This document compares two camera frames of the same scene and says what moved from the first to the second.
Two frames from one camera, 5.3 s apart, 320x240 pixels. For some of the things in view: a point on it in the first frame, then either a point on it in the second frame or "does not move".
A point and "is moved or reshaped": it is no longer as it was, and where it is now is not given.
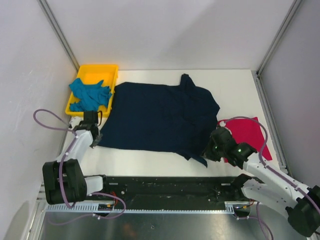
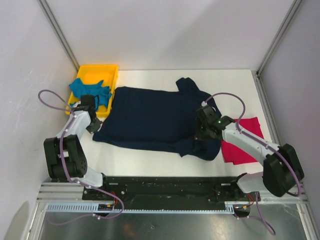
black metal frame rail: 174,189 does not move
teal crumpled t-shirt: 92,96 does not move
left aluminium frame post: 50,18 does not move
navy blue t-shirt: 150,116 is moved or reshaped
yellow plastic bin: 90,74 does not move
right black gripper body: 215,153 → 201,133
